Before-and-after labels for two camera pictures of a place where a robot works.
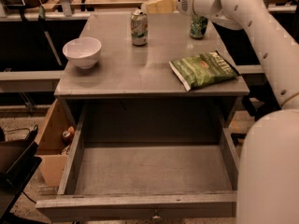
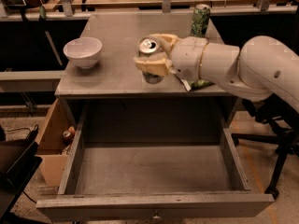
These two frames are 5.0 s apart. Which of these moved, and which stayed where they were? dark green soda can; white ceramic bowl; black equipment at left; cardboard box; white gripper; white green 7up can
Moved: white gripper; white green 7up can
Stayed: black equipment at left; cardboard box; white ceramic bowl; dark green soda can
